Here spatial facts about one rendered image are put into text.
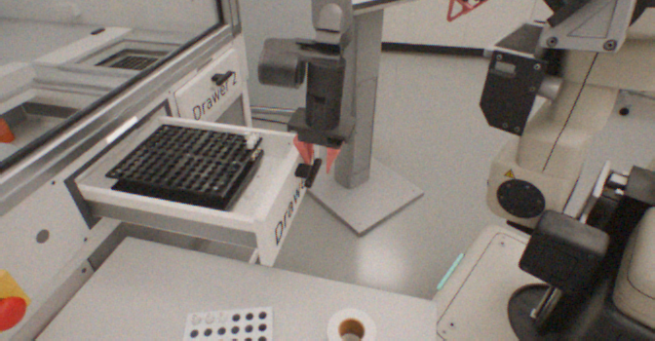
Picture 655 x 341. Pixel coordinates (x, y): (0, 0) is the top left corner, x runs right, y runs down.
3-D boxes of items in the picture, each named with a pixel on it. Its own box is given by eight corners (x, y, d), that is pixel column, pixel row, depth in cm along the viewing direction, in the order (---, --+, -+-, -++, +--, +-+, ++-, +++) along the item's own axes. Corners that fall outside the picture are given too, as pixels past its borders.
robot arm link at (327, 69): (343, 62, 53) (349, 49, 57) (295, 56, 53) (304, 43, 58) (339, 106, 57) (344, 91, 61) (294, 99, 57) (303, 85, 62)
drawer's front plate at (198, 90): (241, 84, 112) (236, 48, 106) (191, 135, 90) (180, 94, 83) (236, 84, 113) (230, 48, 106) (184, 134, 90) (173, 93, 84)
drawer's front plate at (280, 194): (319, 161, 82) (318, 116, 75) (271, 268, 59) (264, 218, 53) (311, 160, 82) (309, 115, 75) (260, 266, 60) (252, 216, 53)
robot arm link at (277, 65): (345, 3, 52) (348, 24, 61) (264, -7, 53) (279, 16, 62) (330, 89, 52) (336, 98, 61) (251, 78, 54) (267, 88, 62)
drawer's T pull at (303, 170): (322, 163, 68) (322, 157, 67) (311, 190, 62) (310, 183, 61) (302, 160, 69) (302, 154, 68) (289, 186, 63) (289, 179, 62)
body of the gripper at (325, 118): (298, 116, 66) (299, 76, 62) (355, 127, 65) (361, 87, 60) (286, 134, 61) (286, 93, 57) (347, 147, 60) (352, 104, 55)
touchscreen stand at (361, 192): (423, 196, 195) (467, -19, 134) (359, 237, 173) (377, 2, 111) (357, 152, 226) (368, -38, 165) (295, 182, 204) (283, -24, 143)
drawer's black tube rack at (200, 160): (265, 163, 78) (262, 136, 74) (227, 223, 64) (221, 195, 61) (170, 148, 82) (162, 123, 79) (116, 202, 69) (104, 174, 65)
